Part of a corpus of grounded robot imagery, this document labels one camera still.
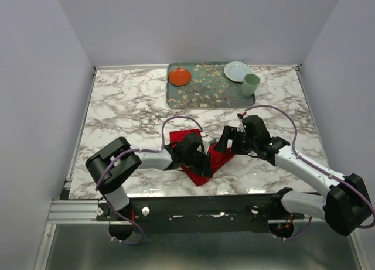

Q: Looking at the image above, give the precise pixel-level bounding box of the orange saucer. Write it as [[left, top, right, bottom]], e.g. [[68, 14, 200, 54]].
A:
[[168, 67, 191, 86]]

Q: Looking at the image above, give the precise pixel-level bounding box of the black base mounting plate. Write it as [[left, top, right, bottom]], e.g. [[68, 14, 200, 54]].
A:
[[96, 195, 305, 234]]

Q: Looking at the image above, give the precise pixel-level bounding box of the floral teal serving tray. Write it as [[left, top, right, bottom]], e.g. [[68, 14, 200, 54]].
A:
[[166, 62, 256, 109]]

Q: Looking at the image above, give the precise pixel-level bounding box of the green cup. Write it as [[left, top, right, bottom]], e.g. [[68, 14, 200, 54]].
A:
[[241, 73, 260, 97]]

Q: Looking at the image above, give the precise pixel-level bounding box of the light blue plate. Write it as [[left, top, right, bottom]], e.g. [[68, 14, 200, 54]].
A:
[[224, 61, 252, 83]]

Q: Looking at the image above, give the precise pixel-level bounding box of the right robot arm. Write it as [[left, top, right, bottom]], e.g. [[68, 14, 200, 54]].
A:
[[214, 115, 374, 236]]

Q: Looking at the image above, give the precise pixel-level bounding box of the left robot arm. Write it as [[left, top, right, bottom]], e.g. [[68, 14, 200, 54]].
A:
[[86, 132, 213, 220]]

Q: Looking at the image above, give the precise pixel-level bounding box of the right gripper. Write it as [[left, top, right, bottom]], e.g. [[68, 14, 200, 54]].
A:
[[213, 125, 257, 155]]

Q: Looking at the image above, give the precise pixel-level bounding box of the aluminium frame rail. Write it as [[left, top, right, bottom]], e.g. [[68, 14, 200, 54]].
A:
[[48, 197, 118, 224]]

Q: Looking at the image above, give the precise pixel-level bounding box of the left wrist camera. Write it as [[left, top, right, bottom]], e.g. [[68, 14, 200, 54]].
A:
[[200, 131, 217, 149]]

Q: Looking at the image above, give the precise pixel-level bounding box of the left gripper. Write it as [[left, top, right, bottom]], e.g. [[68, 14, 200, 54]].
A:
[[183, 149, 213, 179]]

